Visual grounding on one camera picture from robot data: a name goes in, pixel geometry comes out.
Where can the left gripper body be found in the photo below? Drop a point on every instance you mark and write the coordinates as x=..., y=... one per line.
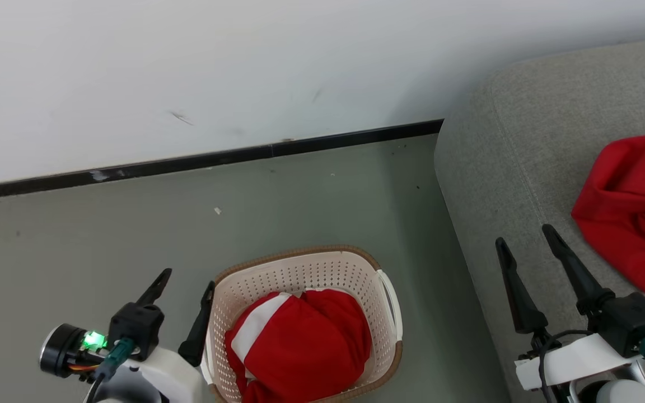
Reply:
x=138, y=330

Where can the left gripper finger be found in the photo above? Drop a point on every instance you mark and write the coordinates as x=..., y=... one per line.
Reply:
x=154, y=290
x=199, y=336

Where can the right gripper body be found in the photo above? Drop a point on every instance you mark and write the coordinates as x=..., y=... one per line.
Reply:
x=636, y=324

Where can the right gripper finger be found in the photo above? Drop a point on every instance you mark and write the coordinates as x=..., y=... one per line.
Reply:
x=580, y=280
x=524, y=308

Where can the plain red garment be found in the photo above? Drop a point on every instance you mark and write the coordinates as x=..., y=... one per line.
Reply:
x=625, y=224

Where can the red garment with white stripe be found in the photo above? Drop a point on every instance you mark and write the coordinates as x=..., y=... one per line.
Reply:
x=311, y=347

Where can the cream perforated laundry basket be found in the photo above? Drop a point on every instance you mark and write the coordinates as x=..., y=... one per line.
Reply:
x=300, y=274

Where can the grey fabric sofa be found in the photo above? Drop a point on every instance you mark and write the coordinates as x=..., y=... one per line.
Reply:
x=524, y=168

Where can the black wall baseboard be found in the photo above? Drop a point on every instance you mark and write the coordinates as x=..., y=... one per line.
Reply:
x=188, y=162

